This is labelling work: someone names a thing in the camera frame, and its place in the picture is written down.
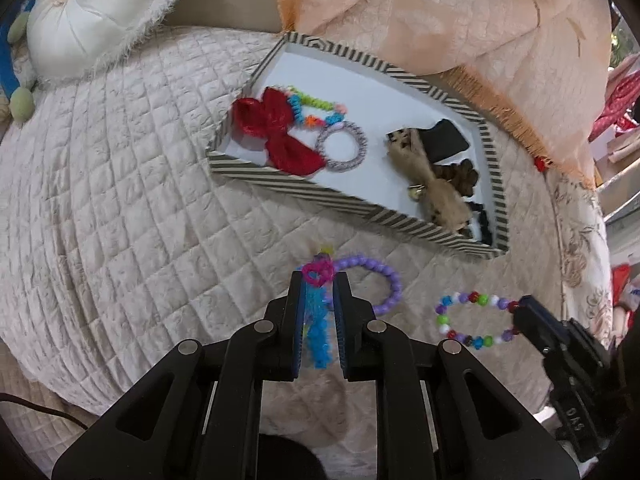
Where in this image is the brown scrunchie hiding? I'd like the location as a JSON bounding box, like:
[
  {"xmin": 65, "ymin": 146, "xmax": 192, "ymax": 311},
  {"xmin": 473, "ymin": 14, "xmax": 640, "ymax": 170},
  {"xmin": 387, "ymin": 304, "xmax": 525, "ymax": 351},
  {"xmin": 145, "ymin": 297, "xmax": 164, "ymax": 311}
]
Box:
[{"xmin": 432, "ymin": 157, "xmax": 481, "ymax": 198}]

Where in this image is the red patterned cloth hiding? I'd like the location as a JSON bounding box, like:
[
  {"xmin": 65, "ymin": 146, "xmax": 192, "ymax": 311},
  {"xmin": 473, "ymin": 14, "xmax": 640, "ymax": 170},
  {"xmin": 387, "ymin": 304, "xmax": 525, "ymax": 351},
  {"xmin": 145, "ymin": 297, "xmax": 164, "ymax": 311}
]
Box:
[{"xmin": 590, "ymin": 67, "xmax": 640, "ymax": 136}]

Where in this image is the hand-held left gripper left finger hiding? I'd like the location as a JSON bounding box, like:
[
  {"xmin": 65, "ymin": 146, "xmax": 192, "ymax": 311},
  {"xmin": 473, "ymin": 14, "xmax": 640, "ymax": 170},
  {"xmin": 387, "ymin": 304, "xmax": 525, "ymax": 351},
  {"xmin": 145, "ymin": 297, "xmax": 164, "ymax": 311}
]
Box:
[{"xmin": 51, "ymin": 272, "xmax": 307, "ymax": 480}]

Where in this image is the striped cardboard box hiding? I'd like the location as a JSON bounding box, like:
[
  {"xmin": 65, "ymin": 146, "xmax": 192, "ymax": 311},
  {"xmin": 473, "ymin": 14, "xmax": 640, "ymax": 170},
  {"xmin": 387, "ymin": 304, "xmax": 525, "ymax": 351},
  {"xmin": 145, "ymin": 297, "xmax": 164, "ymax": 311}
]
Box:
[{"xmin": 206, "ymin": 31, "xmax": 510, "ymax": 261}]

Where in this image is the multicolour bead bracelet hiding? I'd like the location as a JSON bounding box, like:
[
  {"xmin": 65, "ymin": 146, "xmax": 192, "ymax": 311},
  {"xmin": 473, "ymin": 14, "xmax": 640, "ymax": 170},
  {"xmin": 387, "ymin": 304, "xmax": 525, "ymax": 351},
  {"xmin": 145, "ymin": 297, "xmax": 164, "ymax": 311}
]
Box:
[{"xmin": 435, "ymin": 291, "xmax": 522, "ymax": 351}]

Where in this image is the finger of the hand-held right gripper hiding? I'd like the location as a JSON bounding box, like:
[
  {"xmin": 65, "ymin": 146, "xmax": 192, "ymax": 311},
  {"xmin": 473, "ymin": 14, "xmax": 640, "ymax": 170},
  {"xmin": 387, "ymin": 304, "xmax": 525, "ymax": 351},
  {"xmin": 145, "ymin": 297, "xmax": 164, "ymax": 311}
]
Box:
[{"xmin": 511, "ymin": 296, "xmax": 568, "ymax": 356}]

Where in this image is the round white satin pillow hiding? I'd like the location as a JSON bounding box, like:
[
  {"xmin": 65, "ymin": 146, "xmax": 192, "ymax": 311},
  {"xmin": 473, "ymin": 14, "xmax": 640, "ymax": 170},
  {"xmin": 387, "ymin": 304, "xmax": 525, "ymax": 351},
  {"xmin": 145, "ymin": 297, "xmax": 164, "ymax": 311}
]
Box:
[{"xmin": 26, "ymin": 0, "xmax": 197, "ymax": 83}]

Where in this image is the beige leopard hair bow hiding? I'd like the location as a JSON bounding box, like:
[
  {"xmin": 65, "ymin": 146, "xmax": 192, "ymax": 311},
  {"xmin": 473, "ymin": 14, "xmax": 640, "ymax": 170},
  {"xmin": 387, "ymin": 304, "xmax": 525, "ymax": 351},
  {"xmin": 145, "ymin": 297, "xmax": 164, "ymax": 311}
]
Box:
[{"xmin": 385, "ymin": 127, "xmax": 473, "ymax": 233}]

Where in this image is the black scrunchie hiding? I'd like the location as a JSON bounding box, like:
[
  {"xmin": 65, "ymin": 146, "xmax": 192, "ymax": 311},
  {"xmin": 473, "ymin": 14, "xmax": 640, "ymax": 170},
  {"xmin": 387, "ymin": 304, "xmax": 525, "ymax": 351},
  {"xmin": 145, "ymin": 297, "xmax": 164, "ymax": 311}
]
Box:
[{"xmin": 460, "ymin": 201, "xmax": 496, "ymax": 246}]

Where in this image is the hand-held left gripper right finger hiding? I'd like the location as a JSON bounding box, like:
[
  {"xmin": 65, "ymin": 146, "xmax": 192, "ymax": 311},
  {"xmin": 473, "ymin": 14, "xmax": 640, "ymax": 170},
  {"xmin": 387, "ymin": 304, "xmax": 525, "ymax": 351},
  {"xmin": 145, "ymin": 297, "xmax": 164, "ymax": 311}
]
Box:
[{"xmin": 332, "ymin": 274, "xmax": 581, "ymax": 480}]

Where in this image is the black fabric hair accessory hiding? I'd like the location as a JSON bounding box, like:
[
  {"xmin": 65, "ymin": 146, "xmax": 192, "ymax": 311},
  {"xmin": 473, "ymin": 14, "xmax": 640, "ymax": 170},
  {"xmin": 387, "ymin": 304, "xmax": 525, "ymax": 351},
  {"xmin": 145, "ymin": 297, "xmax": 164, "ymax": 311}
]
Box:
[{"xmin": 417, "ymin": 119, "xmax": 471, "ymax": 166}]

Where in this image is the purple bead bracelet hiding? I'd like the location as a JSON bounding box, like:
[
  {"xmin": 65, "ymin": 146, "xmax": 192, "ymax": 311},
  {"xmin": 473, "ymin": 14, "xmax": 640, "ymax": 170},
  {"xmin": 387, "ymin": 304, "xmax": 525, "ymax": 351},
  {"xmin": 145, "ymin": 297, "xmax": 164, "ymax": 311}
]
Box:
[{"xmin": 324, "ymin": 256, "xmax": 404, "ymax": 317}]

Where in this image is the green and blue plush toy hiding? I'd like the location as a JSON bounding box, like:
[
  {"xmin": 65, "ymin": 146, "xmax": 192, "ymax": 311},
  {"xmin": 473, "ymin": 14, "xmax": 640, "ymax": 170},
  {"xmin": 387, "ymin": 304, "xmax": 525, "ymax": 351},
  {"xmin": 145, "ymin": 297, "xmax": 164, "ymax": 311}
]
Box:
[{"xmin": 0, "ymin": 0, "xmax": 38, "ymax": 123}]

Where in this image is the colourful spiral hair tie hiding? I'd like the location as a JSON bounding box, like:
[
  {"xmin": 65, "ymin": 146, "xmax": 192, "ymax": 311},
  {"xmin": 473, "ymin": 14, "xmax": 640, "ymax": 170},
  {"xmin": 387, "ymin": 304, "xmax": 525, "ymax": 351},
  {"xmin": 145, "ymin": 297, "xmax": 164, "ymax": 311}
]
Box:
[{"xmin": 286, "ymin": 85, "xmax": 348, "ymax": 131}]

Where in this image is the black cable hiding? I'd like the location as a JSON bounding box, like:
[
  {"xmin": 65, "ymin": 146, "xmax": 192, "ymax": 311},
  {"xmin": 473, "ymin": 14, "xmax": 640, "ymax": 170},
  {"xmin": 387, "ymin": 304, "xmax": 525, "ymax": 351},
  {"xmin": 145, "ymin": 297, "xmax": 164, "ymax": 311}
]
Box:
[{"xmin": 0, "ymin": 392, "xmax": 93, "ymax": 431}]

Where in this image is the peach fringed blanket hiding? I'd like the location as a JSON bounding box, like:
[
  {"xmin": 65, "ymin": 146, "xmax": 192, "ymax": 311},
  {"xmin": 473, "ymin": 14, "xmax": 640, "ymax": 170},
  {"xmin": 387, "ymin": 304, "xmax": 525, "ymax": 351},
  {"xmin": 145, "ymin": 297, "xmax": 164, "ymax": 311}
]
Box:
[{"xmin": 276, "ymin": 0, "xmax": 616, "ymax": 188}]

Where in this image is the white shelf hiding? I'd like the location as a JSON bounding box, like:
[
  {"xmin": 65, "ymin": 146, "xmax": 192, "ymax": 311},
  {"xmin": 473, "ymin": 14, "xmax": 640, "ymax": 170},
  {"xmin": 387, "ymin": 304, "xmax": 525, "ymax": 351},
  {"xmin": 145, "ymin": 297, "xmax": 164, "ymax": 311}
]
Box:
[{"xmin": 592, "ymin": 130, "xmax": 640, "ymax": 223}]

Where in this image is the red velvet hair bow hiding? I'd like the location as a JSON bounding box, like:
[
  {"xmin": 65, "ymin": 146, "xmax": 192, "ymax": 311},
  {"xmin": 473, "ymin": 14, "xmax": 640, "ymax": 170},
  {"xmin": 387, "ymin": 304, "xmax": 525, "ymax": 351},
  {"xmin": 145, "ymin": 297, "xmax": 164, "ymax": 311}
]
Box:
[{"xmin": 231, "ymin": 87, "xmax": 326, "ymax": 178}]

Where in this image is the grey spiral hair tie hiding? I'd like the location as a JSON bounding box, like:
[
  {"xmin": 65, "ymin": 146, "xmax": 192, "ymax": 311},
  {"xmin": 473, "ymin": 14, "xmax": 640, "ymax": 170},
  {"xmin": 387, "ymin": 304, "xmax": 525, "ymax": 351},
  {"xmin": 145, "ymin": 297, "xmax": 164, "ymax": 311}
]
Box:
[{"xmin": 315, "ymin": 121, "xmax": 368, "ymax": 175}]

